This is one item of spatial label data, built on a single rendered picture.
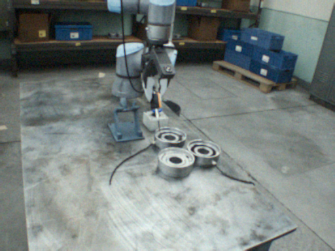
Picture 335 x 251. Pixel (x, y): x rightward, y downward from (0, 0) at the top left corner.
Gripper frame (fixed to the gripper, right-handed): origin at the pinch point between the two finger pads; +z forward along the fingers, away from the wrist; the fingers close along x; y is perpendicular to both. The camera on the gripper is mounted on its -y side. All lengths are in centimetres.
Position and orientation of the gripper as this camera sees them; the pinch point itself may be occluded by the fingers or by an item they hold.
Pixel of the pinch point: (155, 98)
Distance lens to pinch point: 99.2
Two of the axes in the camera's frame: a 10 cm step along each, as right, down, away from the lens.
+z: -1.1, 8.9, 4.4
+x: -9.1, 0.9, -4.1
